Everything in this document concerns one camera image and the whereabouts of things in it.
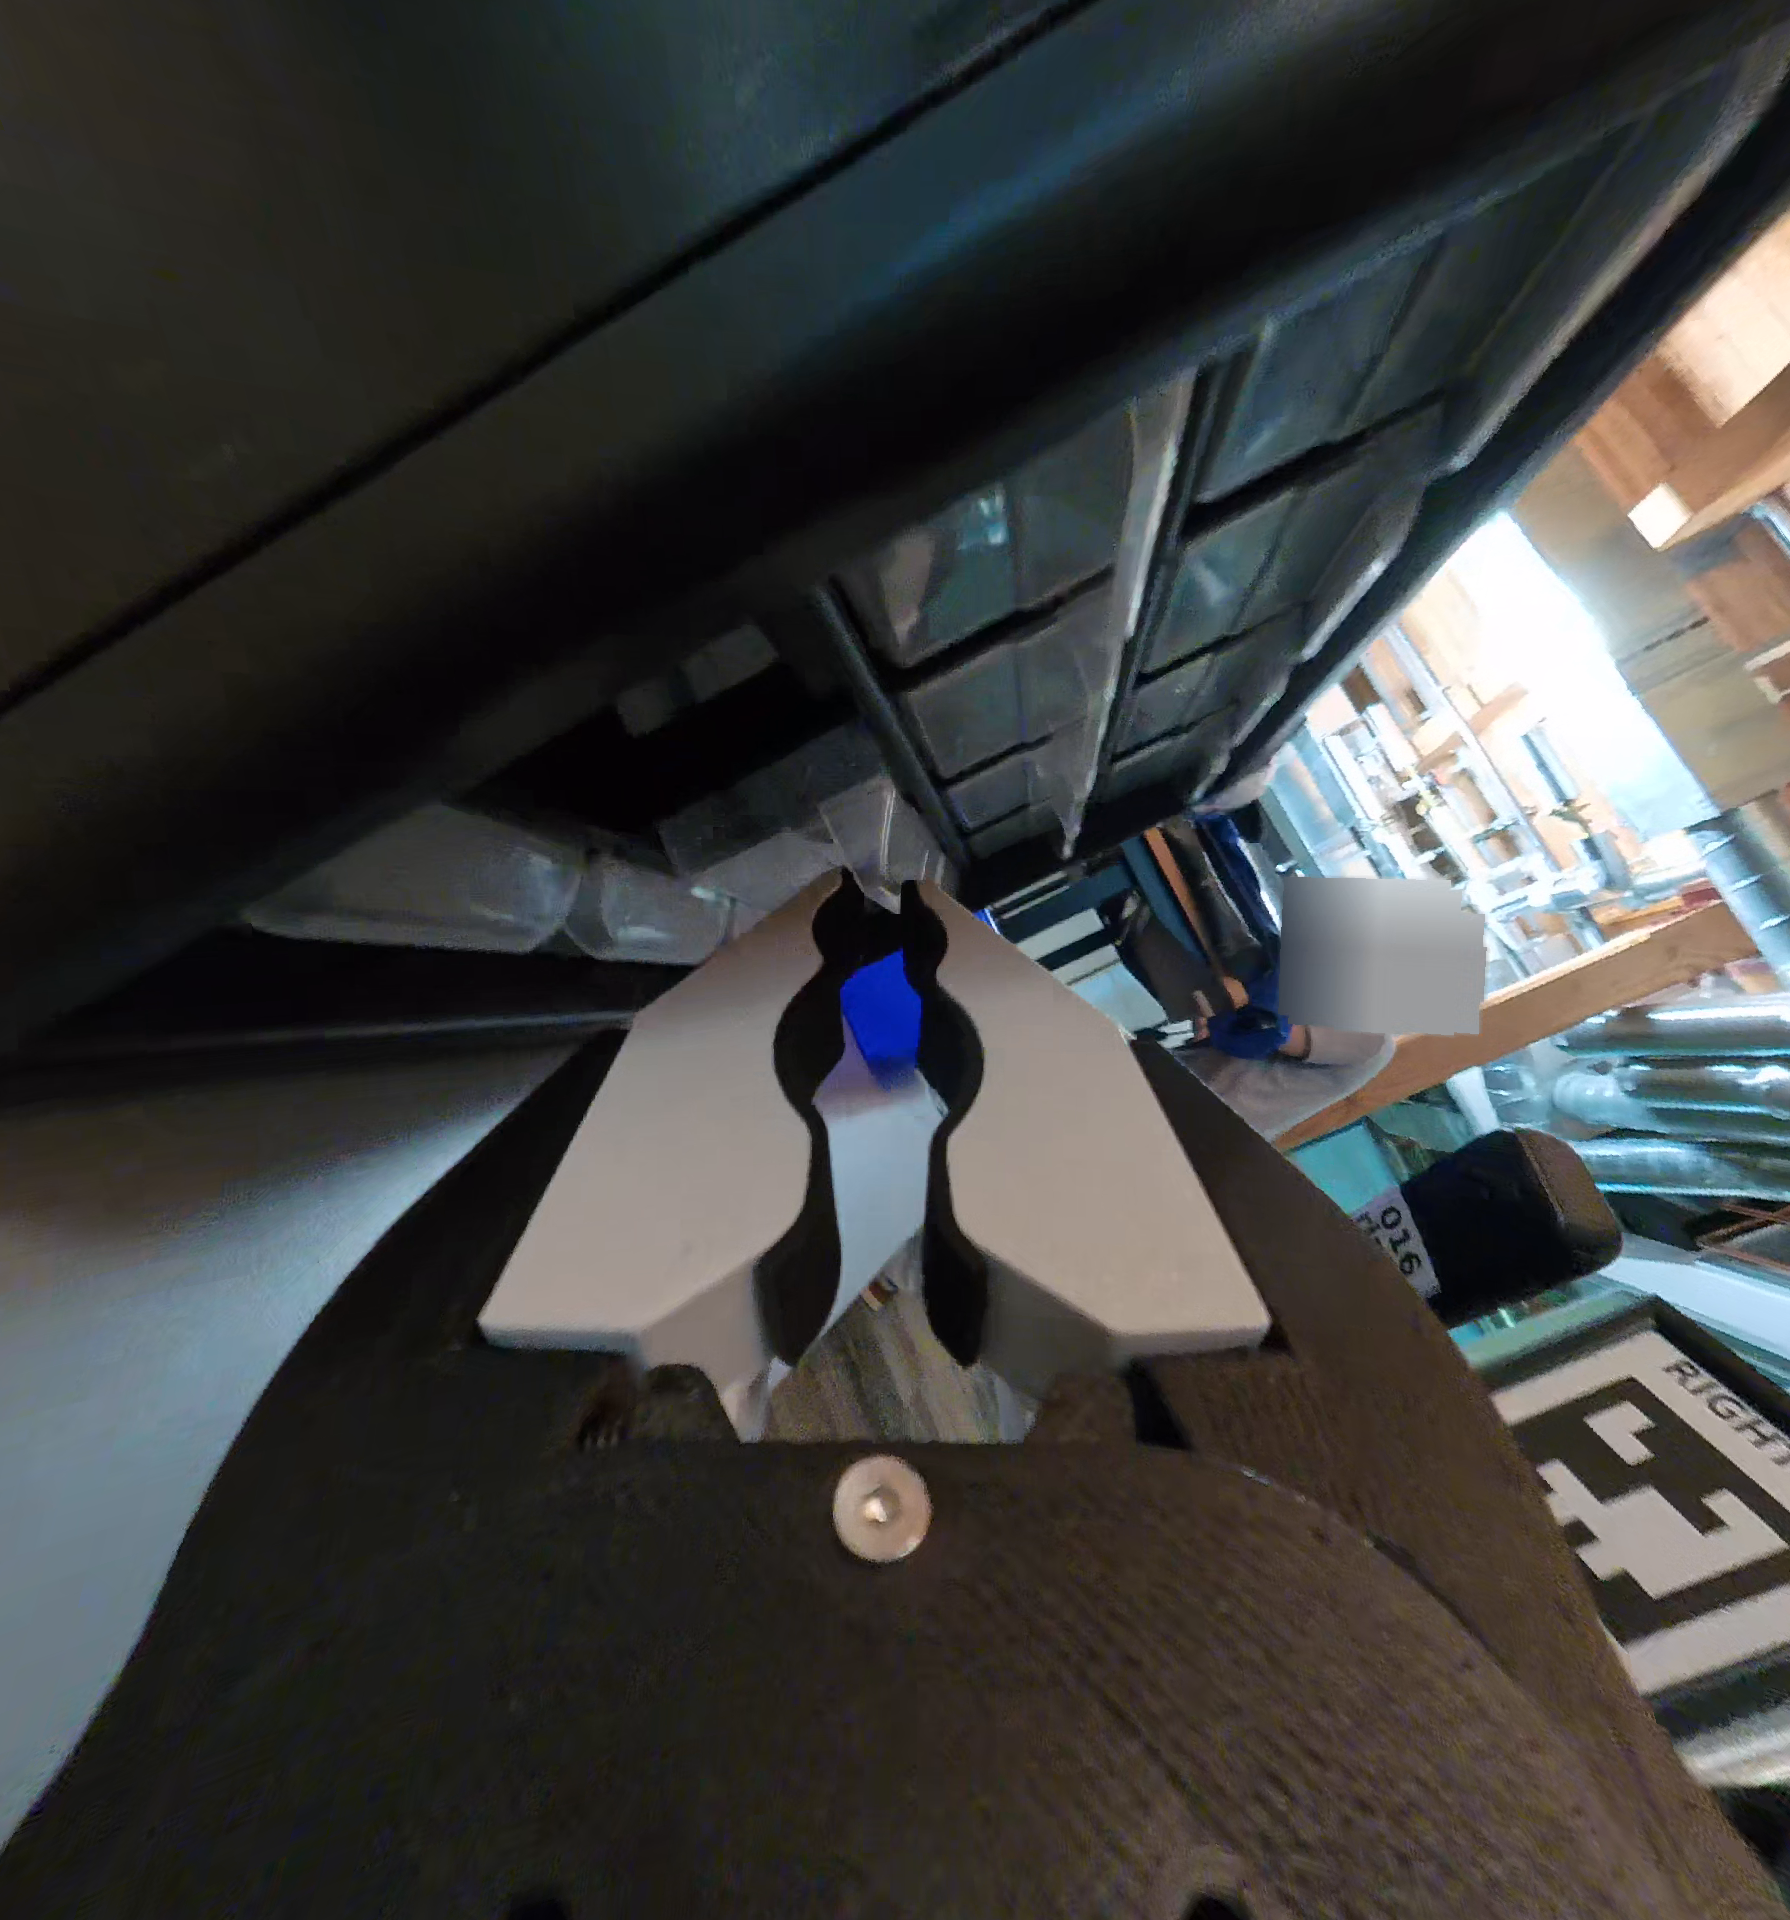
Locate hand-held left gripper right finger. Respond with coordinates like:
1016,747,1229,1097
894,875,1272,1369

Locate black-white marker sign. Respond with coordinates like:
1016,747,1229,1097
1486,1295,1790,1750

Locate set of clear cabinet drawers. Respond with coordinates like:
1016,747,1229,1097
234,270,1709,961

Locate black drawer cabinet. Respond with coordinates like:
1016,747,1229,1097
0,0,1790,1112

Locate metal shelving rack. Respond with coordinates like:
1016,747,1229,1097
1307,599,1709,931

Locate silver ventilation ducts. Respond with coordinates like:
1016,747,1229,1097
1494,794,1790,1202

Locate blue plastic bin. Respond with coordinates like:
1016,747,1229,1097
839,951,928,1085

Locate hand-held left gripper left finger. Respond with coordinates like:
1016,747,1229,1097
478,865,875,1369

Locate grey desk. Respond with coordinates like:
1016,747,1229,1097
0,1033,943,1899

